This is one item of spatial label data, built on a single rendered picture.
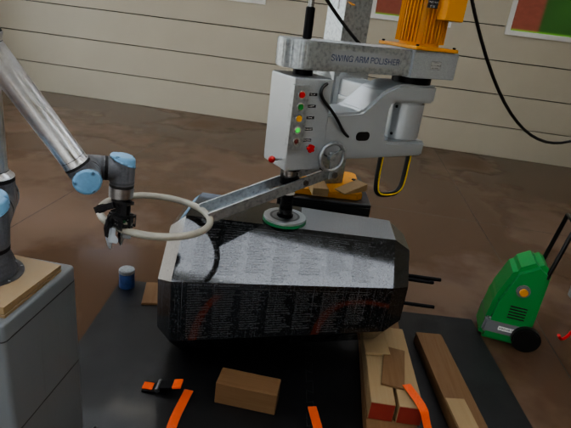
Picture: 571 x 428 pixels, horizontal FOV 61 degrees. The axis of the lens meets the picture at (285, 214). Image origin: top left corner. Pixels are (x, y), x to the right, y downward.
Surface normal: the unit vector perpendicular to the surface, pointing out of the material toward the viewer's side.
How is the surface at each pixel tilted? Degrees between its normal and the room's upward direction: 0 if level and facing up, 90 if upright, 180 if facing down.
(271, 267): 45
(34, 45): 90
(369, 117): 90
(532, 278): 90
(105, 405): 0
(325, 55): 90
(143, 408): 0
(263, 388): 0
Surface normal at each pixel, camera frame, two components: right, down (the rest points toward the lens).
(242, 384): 0.11, -0.92
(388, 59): 0.49, 0.39
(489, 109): -0.14, 0.36
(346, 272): 0.06, -0.38
